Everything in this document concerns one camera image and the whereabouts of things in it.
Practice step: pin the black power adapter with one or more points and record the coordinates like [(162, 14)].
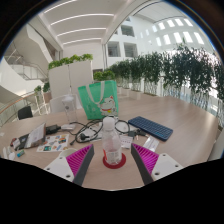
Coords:
[(52, 129)]

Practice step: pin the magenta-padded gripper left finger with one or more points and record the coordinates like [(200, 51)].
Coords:
[(59, 166)]

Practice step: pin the dark blue keyboard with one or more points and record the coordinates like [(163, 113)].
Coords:
[(151, 128)]

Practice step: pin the tall clear tumbler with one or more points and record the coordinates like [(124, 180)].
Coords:
[(69, 108)]

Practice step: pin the open booklet with brown cover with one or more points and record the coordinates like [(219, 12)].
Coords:
[(36, 136)]

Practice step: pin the white power adapter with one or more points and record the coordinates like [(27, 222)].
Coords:
[(68, 126)]

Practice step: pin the green tote bag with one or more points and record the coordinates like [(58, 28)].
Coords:
[(91, 103)]

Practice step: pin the black notebook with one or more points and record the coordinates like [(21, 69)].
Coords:
[(21, 141)]

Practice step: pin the dark key bundle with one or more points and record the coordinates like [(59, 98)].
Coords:
[(136, 133)]

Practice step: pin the black office chair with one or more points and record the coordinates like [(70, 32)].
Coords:
[(25, 112)]

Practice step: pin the small white packet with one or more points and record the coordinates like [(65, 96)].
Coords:
[(150, 144)]

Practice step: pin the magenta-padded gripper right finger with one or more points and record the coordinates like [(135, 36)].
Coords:
[(165, 165)]

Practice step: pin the flat round red coaster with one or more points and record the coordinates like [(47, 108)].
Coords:
[(115, 166)]

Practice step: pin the colourful sticker sheet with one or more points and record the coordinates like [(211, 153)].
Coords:
[(53, 143)]

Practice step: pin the row of dark green trees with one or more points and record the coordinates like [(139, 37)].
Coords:
[(186, 71)]

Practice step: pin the bushy light green plants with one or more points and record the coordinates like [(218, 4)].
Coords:
[(70, 60)]

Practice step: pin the clear plastic water bottle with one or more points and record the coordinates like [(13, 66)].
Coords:
[(111, 143)]

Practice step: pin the white cabinet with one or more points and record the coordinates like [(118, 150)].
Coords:
[(70, 78)]

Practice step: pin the small potted plants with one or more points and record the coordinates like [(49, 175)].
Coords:
[(45, 87)]

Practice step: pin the small blue object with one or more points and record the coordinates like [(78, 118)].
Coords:
[(20, 153)]

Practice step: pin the planter with green shrubs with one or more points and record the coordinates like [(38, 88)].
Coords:
[(104, 75)]

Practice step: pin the ceiling light strips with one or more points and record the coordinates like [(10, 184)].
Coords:
[(81, 30)]

